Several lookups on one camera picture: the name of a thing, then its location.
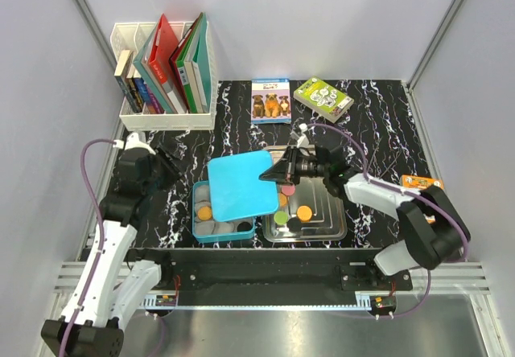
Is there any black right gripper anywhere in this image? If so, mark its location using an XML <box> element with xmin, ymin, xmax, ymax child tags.
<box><xmin>260</xmin><ymin>146</ymin><xmax>328</xmax><ymax>187</ymax></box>

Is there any orange round cracker cookie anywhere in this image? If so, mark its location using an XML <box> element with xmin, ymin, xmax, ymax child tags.
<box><xmin>296</xmin><ymin>205</ymin><xmax>313</xmax><ymax>222</ymax></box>
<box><xmin>278</xmin><ymin>192</ymin><xmax>288</xmax><ymax>208</ymax></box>
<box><xmin>196</xmin><ymin>206</ymin><xmax>212</xmax><ymax>221</ymax></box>

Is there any teal box lid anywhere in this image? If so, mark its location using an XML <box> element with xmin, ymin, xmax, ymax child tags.
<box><xmin>208</xmin><ymin>150</ymin><xmax>279</xmax><ymax>222</ymax></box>

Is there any black sandwich cookie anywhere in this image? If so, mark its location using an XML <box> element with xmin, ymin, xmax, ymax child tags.
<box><xmin>286</xmin><ymin>217</ymin><xmax>303</xmax><ymax>232</ymax></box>
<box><xmin>237</xmin><ymin>221</ymin><xmax>253</xmax><ymax>232</ymax></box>

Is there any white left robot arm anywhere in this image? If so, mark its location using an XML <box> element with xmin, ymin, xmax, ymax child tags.
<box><xmin>41</xmin><ymin>131</ymin><xmax>181</xmax><ymax>356</ymax></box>

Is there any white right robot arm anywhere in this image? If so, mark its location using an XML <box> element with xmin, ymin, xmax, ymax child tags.
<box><xmin>259</xmin><ymin>124</ymin><xmax>471</xmax><ymax>290</ymax></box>

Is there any pink round cookie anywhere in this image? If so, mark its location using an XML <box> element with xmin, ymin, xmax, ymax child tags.
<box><xmin>281</xmin><ymin>185</ymin><xmax>295</xmax><ymax>196</ymax></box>

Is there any green round cookie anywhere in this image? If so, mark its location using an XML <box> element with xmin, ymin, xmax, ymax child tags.
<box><xmin>274</xmin><ymin>211</ymin><xmax>289</xmax><ymax>226</ymax></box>

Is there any teal cookie box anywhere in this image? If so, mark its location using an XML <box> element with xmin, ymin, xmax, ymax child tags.
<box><xmin>192</xmin><ymin>181</ymin><xmax>255</xmax><ymax>244</ymax></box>

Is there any steel baking tray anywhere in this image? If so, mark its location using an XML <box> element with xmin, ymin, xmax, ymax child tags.
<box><xmin>262</xmin><ymin>146</ymin><xmax>347</xmax><ymax>243</ymax></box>

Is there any dog picture book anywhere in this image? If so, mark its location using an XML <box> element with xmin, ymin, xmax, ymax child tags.
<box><xmin>250</xmin><ymin>78</ymin><xmax>292</xmax><ymax>124</ymax></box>

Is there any teal grey book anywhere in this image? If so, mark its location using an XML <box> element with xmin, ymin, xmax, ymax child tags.
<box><xmin>134</xmin><ymin>23</ymin><xmax>176</xmax><ymax>114</ymax></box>

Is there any dark blue paperback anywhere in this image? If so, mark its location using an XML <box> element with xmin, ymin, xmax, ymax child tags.
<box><xmin>134</xmin><ymin>75</ymin><xmax>155</xmax><ymax>114</ymax></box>

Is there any tan spine paperback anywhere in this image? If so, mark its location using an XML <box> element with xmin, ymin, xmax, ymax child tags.
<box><xmin>113</xmin><ymin>49</ymin><xmax>142</xmax><ymax>113</ymax></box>

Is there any orange book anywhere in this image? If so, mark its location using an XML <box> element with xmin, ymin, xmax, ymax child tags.
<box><xmin>400</xmin><ymin>174</ymin><xmax>444</xmax><ymax>193</ymax></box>

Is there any white file organizer rack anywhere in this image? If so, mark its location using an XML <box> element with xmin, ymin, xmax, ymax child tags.
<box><xmin>109</xmin><ymin>23</ymin><xmax>219</xmax><ymax>132</ymax></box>

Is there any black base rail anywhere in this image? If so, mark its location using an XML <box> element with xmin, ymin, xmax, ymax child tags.
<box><xmin>126</xmin><ymin>248</ymin><xmax>413</xmax><ymax>308</ymax></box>

